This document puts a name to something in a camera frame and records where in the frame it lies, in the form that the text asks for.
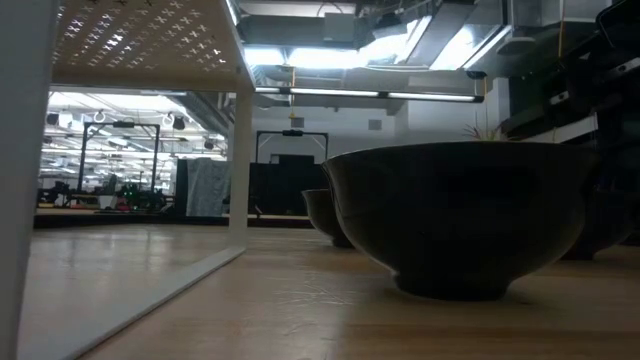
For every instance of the black gantry frame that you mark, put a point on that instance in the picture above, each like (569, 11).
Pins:
(120, 124)
(292, 133)

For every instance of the black panel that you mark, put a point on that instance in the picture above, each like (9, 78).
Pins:
(290, 185)

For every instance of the white perforated metal shelf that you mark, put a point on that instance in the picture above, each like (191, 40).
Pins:
(150, 75)

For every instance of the silver ceiling duct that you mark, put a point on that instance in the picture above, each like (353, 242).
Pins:
(450, 30)

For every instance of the long ceiling light bar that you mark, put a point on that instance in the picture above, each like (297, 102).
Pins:
(330, 92)

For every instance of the grey cover sheet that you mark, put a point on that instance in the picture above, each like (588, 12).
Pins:
(207, 187)

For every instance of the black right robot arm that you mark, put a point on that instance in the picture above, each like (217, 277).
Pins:
(600, 75)

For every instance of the black bowl with floral inside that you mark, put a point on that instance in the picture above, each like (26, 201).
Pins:
(460, 220)
(322, 215)
(605, 225)

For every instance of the white beam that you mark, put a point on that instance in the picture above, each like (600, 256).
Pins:
(565, 132)

